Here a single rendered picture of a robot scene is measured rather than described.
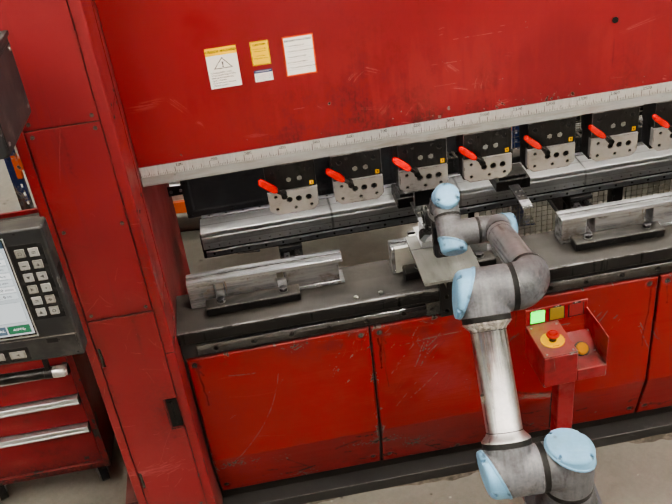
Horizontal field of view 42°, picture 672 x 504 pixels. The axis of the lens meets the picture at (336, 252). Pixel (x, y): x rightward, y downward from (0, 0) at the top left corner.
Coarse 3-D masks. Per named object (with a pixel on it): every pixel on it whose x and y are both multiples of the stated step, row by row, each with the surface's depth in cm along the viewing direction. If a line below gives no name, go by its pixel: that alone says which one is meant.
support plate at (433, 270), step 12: (408, 240) 276; (420, 252) 270; (432, 252) 269; (468, 252) 267; (420, 264) 264; (432, 264) 264; (444, 264) 263; (456, 264) 262; (468, 264) 262; (432, 276) 258; (444, 276) 258
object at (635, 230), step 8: (640, 224) 287; (656, 224) 286; (592, 232) 286; (600, 232) 285; (608, 232) 285; (616, 232) 284; (624, 232) 284; (632, 232) 283; (640, 232) 283; (648, 232) 283; (656, 232) 284; (576, 240) 283; (584, 240) 282; (592, 240) 282; (600, 240) 282; (608, 240) 282; (616, 240) 283; (624, 240) 283; (632, 240) 284; (576, 248) 282; (584, 248) 283; (592, 248) 283
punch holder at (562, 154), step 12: (552, 120) 260; (564, 120) 261; (528, 132) 261; (540, 132) 262; (552, 132) 262; (564, 132) 263; (528, 144) 263; (552, 144) 265; (564, 144) 265; (528, 156) 265; (540, 156) 266; (552, 156) 267; (564, 156) 267; (528, 168) 268; (540, 168) 268; (552, 168) 269
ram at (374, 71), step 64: (128, 0) 223; (192, 0) 225; (256, 0) 228; (320, 0) 230; (384, 0) 233; (448, 0) 236; (512, 0) 238; (576, 0) 241; (640, 0) 244; (128, 64) 232; (192, 64) 234; (320, 64) 240; (384, 64) 243; (448, 64) 246; (512, 64) 249; (576, 64) 252; (640, 64) 255; (128, 128) 241; (192, 128) 244; (256, 128) 247; (320, 128) 250; (448, 128) 256
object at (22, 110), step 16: (0, 32) 188; (0, 48) 184; (0, 64) 182; (0, 80) 180; (16, 80) 191; (0, 96) 179; (16, 96) 189; (0, 112) 177; (16, 112) 188; (0, 128) 177; (16, 128) 186; (0, 144) 178
